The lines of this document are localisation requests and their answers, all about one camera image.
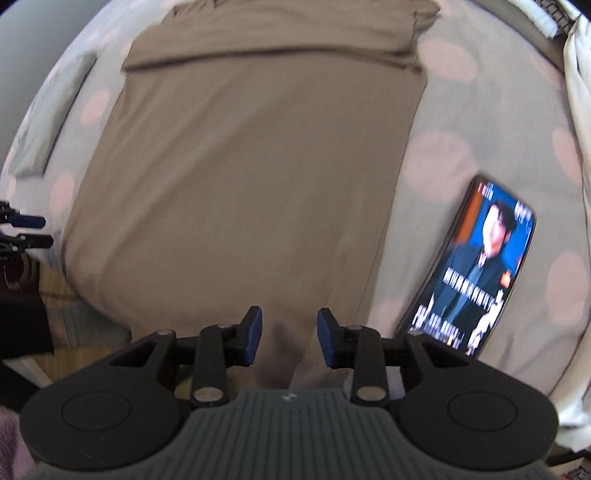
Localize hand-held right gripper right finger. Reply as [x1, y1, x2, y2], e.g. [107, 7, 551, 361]
[317, 308, 455, 408]

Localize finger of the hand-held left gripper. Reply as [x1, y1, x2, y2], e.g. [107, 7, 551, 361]
[0, 233, 54, 252]
[0, 202, 47, 228]

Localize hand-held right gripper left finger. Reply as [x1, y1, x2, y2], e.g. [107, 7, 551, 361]
[108, 305, 264, 408]

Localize taupe long sleeve shirt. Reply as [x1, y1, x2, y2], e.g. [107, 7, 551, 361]
[62, 0, 441, 391]

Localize pile of folded clothes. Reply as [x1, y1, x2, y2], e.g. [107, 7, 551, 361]
[508, 0, 561, 38]

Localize black cloth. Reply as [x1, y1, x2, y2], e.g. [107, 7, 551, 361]
[0, 295, 55, 358]

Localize grey folded cloth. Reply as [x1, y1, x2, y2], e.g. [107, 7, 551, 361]
[8, 52, 99, 177]

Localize smartphone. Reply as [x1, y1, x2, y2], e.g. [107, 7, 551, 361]
[394, 174, 537, 358]

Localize person's mauve clothing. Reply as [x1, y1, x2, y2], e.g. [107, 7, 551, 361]
[0, 405, 35, 480]

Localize bed with pink dotted sheet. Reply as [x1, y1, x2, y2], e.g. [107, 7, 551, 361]
[0, 0, 591, 453]

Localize white crumpled cloth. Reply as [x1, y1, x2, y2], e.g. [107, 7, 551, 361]
[561, 14, 591, 190]

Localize striped folded garment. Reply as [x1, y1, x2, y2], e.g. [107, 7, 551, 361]
[538, 0, 583, 35]

